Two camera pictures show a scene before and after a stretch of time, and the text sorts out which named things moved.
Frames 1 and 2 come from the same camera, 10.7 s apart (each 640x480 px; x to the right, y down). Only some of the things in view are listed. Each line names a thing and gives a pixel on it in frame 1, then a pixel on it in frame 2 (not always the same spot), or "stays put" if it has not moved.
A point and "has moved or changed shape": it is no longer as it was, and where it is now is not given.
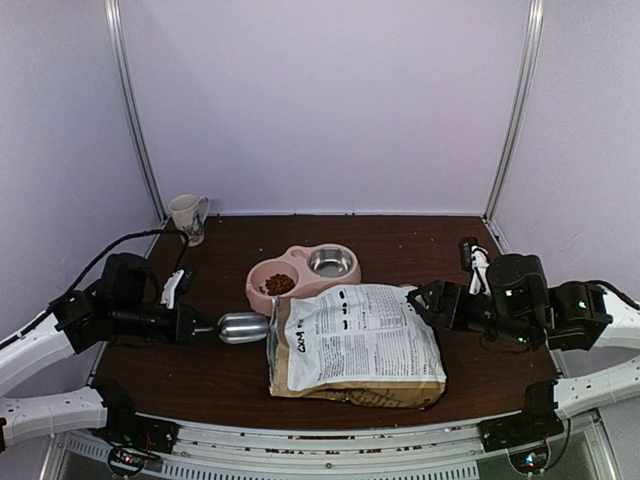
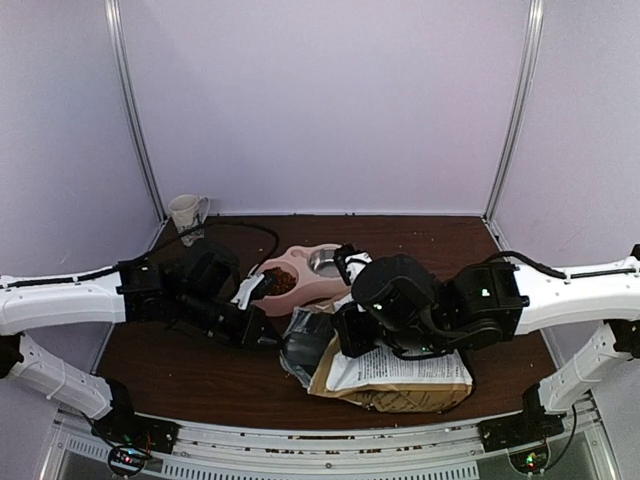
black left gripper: x=184 y=315 → x=256 y=321
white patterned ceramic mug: x=189 y=213 stays put
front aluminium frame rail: x=339 y=448 stays put
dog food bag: x=362 y=343 has moved or changed shape
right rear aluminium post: x=524 y=93 stays put
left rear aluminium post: x=113 y=23 stays put
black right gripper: x=444 y=292 → x=343 y=322
